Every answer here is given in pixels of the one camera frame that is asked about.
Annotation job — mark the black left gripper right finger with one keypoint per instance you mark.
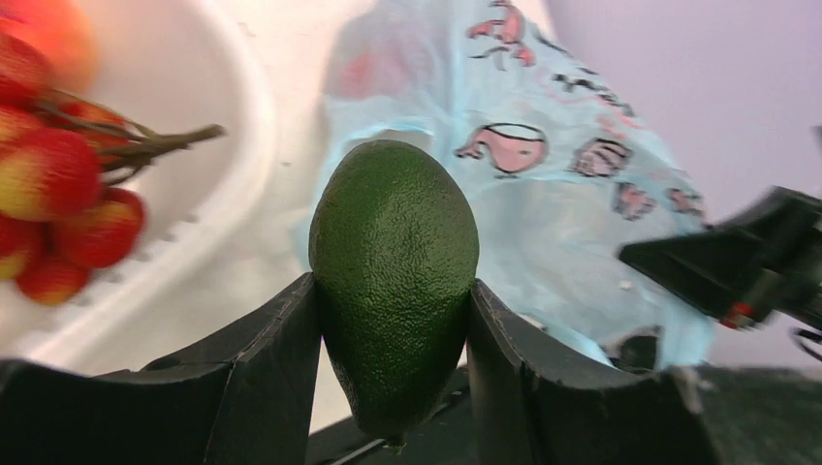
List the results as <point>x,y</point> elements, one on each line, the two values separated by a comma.
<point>536,401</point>

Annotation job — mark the light blue printed plastic bag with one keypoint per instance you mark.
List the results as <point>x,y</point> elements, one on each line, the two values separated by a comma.
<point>558,169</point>

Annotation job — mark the white plastic basket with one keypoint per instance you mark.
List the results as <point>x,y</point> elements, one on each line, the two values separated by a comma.
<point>216,242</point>

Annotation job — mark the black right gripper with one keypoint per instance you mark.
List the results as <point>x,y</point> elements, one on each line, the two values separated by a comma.
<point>763,262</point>

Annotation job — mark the dark green fake avocado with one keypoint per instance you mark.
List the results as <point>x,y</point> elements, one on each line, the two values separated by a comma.
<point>393,247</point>

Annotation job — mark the orange fake peach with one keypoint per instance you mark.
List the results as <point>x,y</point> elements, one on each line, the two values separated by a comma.
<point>61,32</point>

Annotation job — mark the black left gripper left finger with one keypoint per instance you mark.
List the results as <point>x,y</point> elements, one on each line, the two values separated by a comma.
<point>242,395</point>

